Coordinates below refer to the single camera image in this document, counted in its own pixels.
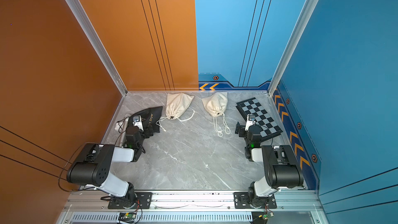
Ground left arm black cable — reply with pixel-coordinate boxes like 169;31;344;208
57;142;94;193

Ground black mounting plate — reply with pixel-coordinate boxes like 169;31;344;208
233;192;277;209
108;192;153;210

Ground black white checkerboard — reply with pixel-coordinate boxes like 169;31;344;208
236;97;283;143

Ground silver grey hair tool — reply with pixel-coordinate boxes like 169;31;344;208
115;117;129;147

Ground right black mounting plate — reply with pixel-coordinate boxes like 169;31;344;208
233;192;277;209

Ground beige cloth bag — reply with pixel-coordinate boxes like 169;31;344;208
156;93;195;131
202;92;231;137

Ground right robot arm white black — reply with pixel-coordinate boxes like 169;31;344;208
234;123;304;209

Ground left green circuit board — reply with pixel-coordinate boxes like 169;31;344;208
118;212;137;224

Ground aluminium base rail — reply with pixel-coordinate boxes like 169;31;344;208
57;190;328;224

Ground green circuit board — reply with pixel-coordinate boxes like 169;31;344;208
250;212;274;224
118;212;137;224

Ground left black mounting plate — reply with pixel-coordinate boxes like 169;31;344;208
108;192;153;210

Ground right green circuit board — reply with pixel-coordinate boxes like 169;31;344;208
250;212;274;224

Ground black drawstring dryer bag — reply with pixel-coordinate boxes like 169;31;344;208
128;106;163;133

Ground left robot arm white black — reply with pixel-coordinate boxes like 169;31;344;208
66;124;153;209

